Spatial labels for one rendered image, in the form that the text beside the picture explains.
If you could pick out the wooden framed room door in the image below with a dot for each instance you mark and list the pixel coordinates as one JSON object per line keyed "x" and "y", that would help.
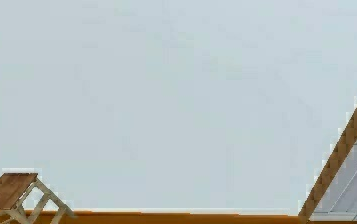
{"x": 347, "y": 186}

